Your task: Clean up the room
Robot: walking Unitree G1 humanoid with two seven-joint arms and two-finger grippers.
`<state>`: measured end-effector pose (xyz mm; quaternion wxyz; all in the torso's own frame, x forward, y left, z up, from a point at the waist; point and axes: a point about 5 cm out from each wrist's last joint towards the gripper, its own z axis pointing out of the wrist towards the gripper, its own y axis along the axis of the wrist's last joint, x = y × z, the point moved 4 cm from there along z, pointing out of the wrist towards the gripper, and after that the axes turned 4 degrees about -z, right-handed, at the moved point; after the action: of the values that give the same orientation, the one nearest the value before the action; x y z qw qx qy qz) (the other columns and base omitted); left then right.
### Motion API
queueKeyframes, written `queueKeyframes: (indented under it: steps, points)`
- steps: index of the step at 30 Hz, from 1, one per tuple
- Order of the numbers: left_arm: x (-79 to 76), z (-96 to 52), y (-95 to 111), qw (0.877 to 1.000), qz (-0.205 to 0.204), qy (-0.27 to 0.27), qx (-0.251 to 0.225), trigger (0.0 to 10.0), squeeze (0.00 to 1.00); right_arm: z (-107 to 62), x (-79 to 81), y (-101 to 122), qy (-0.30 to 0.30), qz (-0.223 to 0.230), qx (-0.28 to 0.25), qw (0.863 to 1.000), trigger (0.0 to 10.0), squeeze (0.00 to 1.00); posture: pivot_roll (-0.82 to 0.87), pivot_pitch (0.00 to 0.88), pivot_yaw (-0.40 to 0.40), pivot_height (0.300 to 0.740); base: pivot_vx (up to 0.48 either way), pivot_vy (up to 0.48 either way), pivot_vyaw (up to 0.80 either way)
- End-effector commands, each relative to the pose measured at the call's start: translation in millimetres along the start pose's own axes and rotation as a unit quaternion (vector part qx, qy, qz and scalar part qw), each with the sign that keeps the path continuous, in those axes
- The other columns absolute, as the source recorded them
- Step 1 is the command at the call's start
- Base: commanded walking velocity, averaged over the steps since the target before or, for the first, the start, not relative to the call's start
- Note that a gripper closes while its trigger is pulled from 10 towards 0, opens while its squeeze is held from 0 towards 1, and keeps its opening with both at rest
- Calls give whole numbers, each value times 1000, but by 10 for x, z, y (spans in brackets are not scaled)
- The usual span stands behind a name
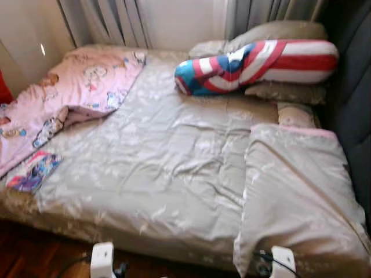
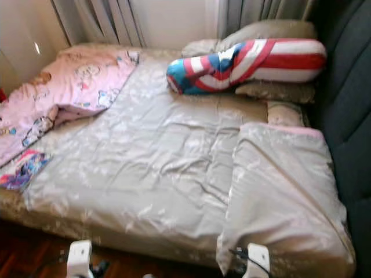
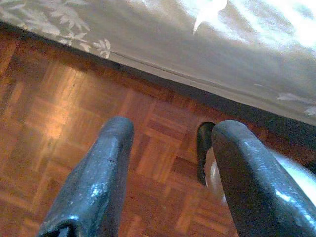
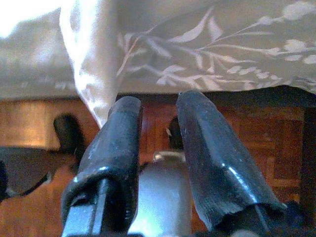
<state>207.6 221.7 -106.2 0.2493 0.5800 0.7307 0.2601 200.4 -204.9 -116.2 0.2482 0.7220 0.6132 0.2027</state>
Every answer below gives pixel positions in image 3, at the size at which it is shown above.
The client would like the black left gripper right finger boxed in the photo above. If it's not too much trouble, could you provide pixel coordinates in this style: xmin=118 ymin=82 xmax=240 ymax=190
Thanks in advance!
xmin=211 ymin=120 xmax=316 ymax=237

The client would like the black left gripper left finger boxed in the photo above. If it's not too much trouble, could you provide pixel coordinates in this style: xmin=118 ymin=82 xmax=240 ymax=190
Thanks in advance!
xmin=37 ymin=116 xmax=135 ymax=237

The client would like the bed with grey floral sheet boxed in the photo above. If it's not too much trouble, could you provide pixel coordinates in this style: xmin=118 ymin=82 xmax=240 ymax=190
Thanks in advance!
xmin=0 ymin=0 xmax=316 ymax=129

